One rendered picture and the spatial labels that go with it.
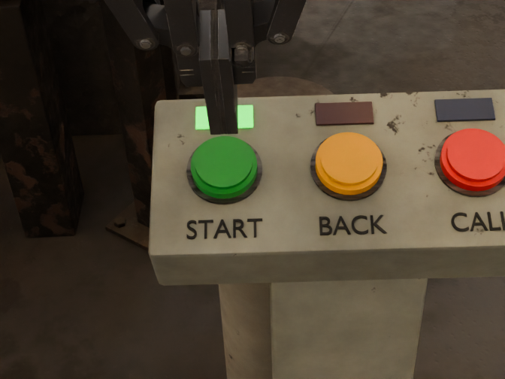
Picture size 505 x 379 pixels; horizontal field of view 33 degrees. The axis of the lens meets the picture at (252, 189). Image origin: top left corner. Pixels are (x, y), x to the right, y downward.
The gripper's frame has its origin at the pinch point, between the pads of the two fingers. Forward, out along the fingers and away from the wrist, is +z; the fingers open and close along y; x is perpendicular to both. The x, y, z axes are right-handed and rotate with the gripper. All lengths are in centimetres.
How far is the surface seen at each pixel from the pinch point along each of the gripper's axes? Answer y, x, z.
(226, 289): 2.1, -2.6, 37.3
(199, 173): 1.8, 1.2, 8.2
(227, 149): 0.1, -0.4, 8.2
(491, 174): -15.3, 1.9, 8.3
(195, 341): 9, -11, 77
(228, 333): 2.3, -0.5, 43.7
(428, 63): -33, -71, 100
